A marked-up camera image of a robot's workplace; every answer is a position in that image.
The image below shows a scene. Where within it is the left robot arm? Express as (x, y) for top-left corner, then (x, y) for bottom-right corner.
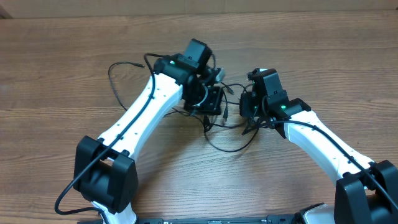
(73, 39), (224, 223)

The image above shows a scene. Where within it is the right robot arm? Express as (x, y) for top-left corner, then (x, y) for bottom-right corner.
(239, 68), (397, 224)

